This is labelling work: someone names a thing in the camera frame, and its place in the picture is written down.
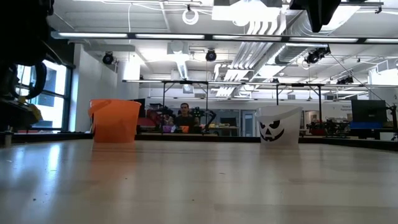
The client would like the white ceiling light panel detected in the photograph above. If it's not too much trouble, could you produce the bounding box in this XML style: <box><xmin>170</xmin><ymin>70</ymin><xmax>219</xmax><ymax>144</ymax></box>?
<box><xmin>211</xmin><ymin>0</ymin><xmax>287</xmax><ymax>23</ymax></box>

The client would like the yellow tag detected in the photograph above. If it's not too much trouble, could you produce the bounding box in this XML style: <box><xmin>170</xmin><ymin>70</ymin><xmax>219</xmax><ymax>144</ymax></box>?
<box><xmin>28</xmin><ymin>104</ymin><xmax>44</xmax><ymax>123</ymax></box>

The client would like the dark framed window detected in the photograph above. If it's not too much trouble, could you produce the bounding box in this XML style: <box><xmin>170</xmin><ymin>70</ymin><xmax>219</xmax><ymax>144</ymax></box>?
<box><xmin>15</xmin><ymin>58</ymin><xmax>74</xmax><ymax>133</ymax></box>

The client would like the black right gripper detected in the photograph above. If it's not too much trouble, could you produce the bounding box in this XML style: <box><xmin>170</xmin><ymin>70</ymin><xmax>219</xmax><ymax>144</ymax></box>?
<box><xmin>289</xmin><ymin>0</ymin><xmax>342</xmax><ymax>34</ymax></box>

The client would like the person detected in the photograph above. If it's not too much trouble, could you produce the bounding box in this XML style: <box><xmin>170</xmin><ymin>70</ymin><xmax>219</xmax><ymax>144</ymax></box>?
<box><xmin>174</xmin><ymin>103</ymin><xmax>197</xmax><ymax>134</ymax></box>

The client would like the orange plastic bucket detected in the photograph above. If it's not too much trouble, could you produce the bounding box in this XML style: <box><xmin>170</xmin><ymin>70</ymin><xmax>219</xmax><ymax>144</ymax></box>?
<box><xmin>87</xmin><ymin>98</ymin><xmax>142</xmax><ymax>144</ymax></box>

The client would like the black aluminium table frame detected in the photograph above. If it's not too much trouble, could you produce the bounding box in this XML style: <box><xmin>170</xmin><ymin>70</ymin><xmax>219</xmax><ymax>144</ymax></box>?
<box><xmin>0</xmin><ymin>131</ymin><xmax>398</xmax><ymax>146</ymax></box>

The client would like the blue desk panel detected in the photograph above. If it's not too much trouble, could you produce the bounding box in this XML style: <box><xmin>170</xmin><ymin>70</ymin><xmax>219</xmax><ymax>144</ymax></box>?
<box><xmin>349</xmin><ymin>121</ymin><xmax>394</xmax><ymax>130</ymax></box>

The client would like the black computer monitor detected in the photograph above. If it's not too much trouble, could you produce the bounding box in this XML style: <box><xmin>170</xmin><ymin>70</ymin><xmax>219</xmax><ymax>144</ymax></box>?
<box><xmin>132</xmin><ymin>98</ymin><xmax>146</xmax><ymax>119</ymax></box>
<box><xmin>351</xmin><ymin>99</ymin><xmax>388</xmax><ymax>124</ymax></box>

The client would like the black workstation frame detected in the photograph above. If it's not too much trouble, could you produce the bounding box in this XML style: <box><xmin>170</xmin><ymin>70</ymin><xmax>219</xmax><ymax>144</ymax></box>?
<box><xmin>161</xmin><ymin>80</ymin><xmax>210</xmax><ymax>134</ymax></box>
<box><xmin>275</xmin><ymin>82</ymin><xmax>323</xmax><ymax>108</ymax></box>

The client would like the white ring light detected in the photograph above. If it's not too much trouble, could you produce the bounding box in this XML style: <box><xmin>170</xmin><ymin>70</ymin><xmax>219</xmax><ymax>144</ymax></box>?
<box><xmin>182</xmin><ymin>8</ymin><xmax>200</xmax><ymax>26</ymax></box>

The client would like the white jack-o-lantern bucket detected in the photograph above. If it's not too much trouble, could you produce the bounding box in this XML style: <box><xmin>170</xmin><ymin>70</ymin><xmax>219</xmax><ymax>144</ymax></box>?
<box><xmin>255</xmin><ymin>105</ymin><xmax>303</xmax><ymax>146</ymax></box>

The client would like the red cabinet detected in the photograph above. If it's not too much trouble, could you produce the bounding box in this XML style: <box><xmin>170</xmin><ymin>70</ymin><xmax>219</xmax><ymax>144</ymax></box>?
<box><xmin>137</xmin><ymin>108</ymin><xmax>158</xmax><ymax>127</ymax></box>

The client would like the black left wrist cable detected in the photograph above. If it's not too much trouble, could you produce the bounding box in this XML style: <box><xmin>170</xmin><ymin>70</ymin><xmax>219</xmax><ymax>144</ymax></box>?
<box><xmin>26</xmin><ymin>62</ymin><xmax>49</xmax><ymax>101</ymax></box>

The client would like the silver ventilation duct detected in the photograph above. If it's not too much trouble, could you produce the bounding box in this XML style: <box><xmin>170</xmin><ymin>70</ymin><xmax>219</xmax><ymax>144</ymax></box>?
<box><xmin>275</xmin><ymin>0</ymin><xmax>363</xmax><ymax>65</ymax></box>

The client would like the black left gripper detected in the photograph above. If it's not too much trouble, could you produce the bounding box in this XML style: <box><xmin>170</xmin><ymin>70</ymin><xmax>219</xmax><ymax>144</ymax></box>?
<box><xmin>0</xmin><ymin>63</ymin><xmax>43</xmax><ymax>132</ymax></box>

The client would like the black camera on boom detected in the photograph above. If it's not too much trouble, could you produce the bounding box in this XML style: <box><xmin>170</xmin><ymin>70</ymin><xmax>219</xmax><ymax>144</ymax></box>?
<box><xmin>304</xmin><ymin>45</ymin><xmax>331</xmax><ymax>65</ymax></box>

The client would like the overhead beam with light strips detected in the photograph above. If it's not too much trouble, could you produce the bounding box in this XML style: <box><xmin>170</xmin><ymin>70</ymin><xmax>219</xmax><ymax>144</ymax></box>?
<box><xmin>51</xmin><ymin>30</ymin><xmax>398</xmax><ymax>45</ymax></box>

